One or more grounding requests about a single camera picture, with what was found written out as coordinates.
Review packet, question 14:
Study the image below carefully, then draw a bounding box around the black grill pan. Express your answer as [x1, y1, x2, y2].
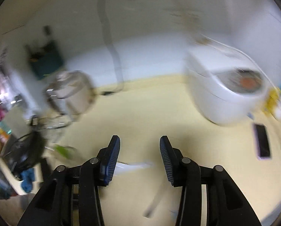
[1, 131, 47, 177]

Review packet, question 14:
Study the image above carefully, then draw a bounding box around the white rice cooker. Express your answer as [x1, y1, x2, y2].
[185, 44, 268, 127]

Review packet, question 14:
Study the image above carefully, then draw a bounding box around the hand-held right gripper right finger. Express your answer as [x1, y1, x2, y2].
[159, 135, 261, 226]

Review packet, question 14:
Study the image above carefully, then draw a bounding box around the teal wall utensil holder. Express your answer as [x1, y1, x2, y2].
[25, 40, 65, 81]

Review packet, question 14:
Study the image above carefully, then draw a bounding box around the blue cloth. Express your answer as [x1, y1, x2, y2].
[19, 168, 36, 194]

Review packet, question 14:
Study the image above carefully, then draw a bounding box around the white ceramic soup spoon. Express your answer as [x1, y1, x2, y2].
[116, 161, 155, 176]

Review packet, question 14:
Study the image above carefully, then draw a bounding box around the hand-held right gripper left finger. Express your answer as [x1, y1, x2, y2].
[18, 135, 121, 226]

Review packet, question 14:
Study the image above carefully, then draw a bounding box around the black power cable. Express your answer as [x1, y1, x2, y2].
[96, 0, 137, 97]

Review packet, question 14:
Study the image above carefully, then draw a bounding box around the white cutting board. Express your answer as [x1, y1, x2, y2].
[1, 109, 31, 135]

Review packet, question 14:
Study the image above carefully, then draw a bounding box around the white power cable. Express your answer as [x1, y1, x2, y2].
[199, 34, 280, 93]

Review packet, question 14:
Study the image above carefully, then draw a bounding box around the yellow box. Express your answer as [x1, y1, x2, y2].
[262, 88, 281, 116]

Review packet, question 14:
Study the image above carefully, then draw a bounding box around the tall clear glass cup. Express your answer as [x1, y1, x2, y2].
[43, 116, 84, 164]

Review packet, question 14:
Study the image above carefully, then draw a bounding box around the smartphone in purple case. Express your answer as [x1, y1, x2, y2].
[252, 122, 272, 161]

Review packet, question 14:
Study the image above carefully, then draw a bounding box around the beige electric pot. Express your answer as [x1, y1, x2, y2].
[45, 70, 95, 116]

